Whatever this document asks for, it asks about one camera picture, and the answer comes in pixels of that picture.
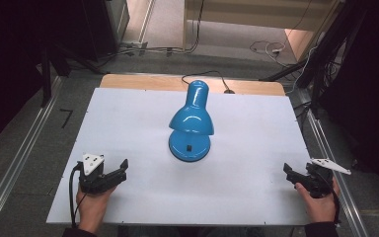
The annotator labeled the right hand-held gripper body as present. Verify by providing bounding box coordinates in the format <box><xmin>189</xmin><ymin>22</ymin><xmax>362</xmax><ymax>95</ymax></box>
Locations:
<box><xmin>300</xmin><ymin>157</ymin><xmax>352</xmax><ymax>199</ymax></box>

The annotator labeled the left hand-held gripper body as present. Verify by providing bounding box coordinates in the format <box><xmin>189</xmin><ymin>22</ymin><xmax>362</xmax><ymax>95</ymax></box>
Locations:
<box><xmin>77</xmin><ymin>152</ymin><xmax>119</xmax><ymax>195</ymax></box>

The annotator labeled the blue desk lamp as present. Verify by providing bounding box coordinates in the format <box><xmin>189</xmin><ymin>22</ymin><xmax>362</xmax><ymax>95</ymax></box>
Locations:
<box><xmin>168</xmin><ymin>79</ymin><xmax>216</xmax><ymax>163</ymax></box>

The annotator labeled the person's right hand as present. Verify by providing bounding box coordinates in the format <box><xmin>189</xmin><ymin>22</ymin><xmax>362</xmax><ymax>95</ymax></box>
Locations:
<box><xmin>294</xmin><ymin>177</ymin><xmax>341</xmax><ymax>225</ymax></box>

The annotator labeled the person's left hand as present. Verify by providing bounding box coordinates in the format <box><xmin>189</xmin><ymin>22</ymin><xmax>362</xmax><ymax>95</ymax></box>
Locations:
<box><xmin>75</xmin><ymin>185</ymin><xmax>118</xmax><ymax>234</ymax></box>

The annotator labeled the black tripod stand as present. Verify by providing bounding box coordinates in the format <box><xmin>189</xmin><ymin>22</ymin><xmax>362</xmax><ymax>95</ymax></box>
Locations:
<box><xmin>259</xmin><ymin>0</ymin><xmax>369</xmax><ymax>117</ymax></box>

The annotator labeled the black metal stand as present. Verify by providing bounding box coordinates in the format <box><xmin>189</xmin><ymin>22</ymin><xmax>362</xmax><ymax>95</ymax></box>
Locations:
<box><xmin>38</xmin><ymin>42</ymin><xmax>107</xmax><ymax>109</ymax></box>

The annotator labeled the grey power strip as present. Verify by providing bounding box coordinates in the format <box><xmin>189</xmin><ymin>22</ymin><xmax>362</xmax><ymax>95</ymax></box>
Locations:
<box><xmin>120</xmin><ymin>39</ymin><xmax>150</xmax><ymax>57</ymax></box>

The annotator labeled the black cabinet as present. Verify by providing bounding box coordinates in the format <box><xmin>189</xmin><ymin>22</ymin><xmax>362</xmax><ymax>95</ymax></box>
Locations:
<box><xmin>78</xmin><ymin>0</ymin><xmax>130</xmax><ymax>62</ymax></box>

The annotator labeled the light wooden furniture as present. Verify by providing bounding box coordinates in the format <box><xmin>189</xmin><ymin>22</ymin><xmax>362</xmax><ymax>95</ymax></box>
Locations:
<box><xmin>182</xmin><ymin>0</ymin><xmax>346</xmax><ymax>62</ymax></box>

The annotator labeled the aluminium floor rail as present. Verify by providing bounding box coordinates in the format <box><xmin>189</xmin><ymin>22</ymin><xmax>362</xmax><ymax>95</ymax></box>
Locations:
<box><xmin>0</xmin><ymin>76</ymin><xmax>63</xmax><ymax>237</ymax></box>
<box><xmin>297</xmin><ymin>88</ymin><xmax>373</xmax><ymax>237</ymax></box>

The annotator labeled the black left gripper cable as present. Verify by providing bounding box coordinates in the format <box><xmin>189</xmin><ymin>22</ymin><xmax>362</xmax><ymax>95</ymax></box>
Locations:
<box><xmin>67</xmin><ymin>161</ymin><xmax>89</xmax><ymax>229</ymax></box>

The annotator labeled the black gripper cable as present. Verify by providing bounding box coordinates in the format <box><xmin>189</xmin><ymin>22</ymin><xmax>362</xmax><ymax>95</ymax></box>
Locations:
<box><xmin>319</xmin><ymin>168</ymin><xmax>341</xmax><ymax>225</ymax></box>
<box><xmin>67</xmin><ymin>161</ymin><xmax>89</xmax><ymax>229</ymax></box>

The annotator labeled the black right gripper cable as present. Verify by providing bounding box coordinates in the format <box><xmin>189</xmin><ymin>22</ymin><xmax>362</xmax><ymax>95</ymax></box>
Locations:
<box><xmin>319</xmin><ymin>168</ymin><xmax>341</xmax><ymax>225</ymax></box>

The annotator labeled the black lamp cable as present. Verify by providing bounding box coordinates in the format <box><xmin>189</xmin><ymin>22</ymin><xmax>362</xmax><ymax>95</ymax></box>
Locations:
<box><xmin>181</xmin><ymin>70</ymin><xmax>235</xmax><ymax>95</ymax></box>

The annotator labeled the white floor cable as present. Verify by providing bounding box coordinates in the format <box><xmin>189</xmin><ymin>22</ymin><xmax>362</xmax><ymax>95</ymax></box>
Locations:
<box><xmin>249</xmin><ymin>39</ymin><xmax>320</xmax><ymax>95</ymax></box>

